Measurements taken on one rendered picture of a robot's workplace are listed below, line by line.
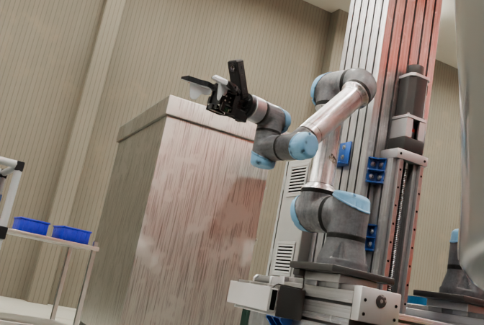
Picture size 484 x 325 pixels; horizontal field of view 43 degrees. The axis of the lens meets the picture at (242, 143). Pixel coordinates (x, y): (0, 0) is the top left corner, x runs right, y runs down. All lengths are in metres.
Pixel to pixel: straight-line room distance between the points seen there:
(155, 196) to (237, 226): 0.79
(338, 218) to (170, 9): 9.64
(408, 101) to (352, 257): 0.63
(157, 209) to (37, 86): 5.40
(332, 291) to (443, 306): 0.50
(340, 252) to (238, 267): 3.74
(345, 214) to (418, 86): 0.59
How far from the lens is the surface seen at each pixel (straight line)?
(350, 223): 1.85
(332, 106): 1.84
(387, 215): 2.07
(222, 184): 5.49
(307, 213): 1.94
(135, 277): 5.23
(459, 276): 2.16
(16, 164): 2.37
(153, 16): 11.14
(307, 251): 2.27
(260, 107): 1.79
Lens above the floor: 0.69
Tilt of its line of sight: 13 degrees up
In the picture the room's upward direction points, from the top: 11 degrees clockwise
